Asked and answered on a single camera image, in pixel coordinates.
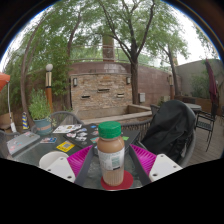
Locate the flat round red coaster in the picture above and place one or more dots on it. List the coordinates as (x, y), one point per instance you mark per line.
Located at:
(128, 181)

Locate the black laptop with stickers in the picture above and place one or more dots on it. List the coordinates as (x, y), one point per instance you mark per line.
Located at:
(83, 136)

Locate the wooden globe lamp post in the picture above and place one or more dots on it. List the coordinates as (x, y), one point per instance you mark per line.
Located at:
(49, 93)

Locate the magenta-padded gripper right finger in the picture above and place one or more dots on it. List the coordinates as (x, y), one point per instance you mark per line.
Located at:
(146, 160)

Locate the black wall lamp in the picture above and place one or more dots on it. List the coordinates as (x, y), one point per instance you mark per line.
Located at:
(75, 82)
(128, 80)

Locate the grey wall utility box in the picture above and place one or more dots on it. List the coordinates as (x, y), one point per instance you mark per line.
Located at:
(142, 97)

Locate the grey laptop with stickers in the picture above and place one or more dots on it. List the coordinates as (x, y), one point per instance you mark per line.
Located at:
(22, 141)

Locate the round patio table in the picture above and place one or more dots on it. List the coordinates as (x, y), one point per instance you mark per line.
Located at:
(194, 106)

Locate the grey chair holding backpack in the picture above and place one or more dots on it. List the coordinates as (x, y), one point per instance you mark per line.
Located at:
(136, 128)

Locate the black metal patio chair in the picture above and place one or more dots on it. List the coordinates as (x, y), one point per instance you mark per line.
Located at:
(206, 125)

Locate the leaning grey-trunk tree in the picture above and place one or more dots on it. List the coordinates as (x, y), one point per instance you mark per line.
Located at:
(23, 83)

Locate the closed maroon patio umbrella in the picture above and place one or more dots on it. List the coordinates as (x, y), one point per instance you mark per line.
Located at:
(212, 85)

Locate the black backpack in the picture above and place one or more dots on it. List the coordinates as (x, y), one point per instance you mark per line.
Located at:
(170, 128)

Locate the yellow sticker card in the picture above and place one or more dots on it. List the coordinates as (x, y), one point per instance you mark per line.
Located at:
(65, 146)

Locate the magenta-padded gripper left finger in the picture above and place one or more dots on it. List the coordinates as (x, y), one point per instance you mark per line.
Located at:
(78, 162)

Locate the green-capped brown drink bottle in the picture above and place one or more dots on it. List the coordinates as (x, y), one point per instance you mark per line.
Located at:
(111, 156)

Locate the blue yellow striped post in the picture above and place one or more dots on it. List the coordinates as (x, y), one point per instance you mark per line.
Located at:
(25, 120)

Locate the dark-trunk tall tree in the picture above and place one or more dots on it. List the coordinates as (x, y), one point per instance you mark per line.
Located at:
(134, 83)

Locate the white printed paper sheet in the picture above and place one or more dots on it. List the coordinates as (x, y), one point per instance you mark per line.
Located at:
(66, 128)

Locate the blue sticker card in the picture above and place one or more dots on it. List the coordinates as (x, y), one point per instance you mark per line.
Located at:
(48, 140)

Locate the potted green plant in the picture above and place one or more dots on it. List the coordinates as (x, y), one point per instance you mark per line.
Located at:
(40, 106)

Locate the white mug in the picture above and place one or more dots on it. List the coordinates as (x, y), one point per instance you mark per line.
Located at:
(50, 158)

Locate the orange patio umbrella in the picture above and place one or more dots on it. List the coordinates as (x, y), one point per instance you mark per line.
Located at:
(3, 80)

